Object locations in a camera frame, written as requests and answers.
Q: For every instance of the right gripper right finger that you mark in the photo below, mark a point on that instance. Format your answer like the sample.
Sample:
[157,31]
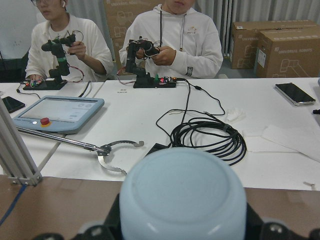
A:
[253,225]

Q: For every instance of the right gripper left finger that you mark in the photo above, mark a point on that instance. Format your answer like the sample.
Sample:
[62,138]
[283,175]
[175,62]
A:
[113,222]

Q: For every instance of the blue cup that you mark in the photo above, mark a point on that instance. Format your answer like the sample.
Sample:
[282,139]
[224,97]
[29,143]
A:
[182,194]

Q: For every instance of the metal grabber tool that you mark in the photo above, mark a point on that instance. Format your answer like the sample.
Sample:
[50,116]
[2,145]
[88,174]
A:
[102,151]

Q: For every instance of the black power adapter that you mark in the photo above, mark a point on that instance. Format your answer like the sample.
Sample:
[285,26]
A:
[157,147]

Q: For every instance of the teach pendant tablet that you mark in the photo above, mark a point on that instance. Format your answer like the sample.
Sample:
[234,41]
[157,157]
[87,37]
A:
[59,114]

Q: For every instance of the silver smartphone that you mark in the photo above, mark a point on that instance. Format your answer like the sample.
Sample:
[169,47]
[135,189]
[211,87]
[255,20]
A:
[294,94]

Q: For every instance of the black smartphone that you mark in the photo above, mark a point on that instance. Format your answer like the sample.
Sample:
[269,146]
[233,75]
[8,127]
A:
[12,104]

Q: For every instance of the person in white shirt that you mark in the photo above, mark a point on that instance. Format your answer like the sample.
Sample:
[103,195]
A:
[89,54]

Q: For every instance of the cardboard box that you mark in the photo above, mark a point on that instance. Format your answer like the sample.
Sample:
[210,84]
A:
[288,53]
[244,38]

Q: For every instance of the person in white hoodie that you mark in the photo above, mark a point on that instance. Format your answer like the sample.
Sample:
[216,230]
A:
[188,41]

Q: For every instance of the aluminium frame post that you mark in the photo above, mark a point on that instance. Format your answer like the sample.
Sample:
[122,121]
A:
[15,158]

